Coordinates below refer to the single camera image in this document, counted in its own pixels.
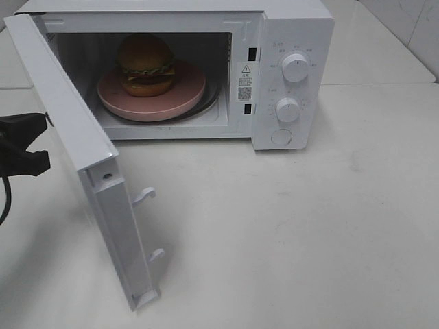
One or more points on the white round door button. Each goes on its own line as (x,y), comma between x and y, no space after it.
(281,137)

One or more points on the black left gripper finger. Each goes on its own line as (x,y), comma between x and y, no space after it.
(16,162)
(22,129)

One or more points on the glass microwave turntable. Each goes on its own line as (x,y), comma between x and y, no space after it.
(211,99)

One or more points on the white upper microwave knob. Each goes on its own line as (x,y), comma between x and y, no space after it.
(295,66)

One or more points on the white lower microwave knob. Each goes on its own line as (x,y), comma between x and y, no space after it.
(287,110)

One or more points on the white microwave oven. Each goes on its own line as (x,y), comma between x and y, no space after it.
(66,54)

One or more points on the white microwave knob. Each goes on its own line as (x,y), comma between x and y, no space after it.
(287,110)
(295,66)

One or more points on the pink round plate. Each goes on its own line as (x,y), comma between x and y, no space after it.
(186,73)

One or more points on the toy burger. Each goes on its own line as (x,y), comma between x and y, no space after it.
(146,65)

